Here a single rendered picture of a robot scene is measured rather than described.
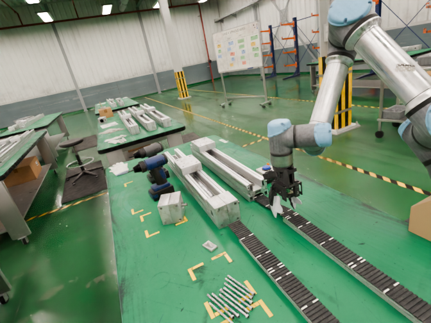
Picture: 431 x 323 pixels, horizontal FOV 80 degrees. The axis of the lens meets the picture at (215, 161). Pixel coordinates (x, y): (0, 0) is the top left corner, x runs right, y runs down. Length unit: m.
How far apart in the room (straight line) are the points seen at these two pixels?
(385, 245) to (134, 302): 0.77
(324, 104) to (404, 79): 0.24
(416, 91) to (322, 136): 0.25
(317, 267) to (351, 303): 0.13
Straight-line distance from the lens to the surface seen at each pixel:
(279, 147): 0.85
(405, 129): 1.00
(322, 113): 0.98
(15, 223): 3.24
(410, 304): 0.78
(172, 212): 1.11
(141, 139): 2.70
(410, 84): 0.89
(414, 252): 0.96
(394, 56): 0.91
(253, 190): 1.15
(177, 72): 11.19
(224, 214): 1.01
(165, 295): 0.87
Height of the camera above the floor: 1.39
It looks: 22 degrees down
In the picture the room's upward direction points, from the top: 12 degrees counter-clockwise
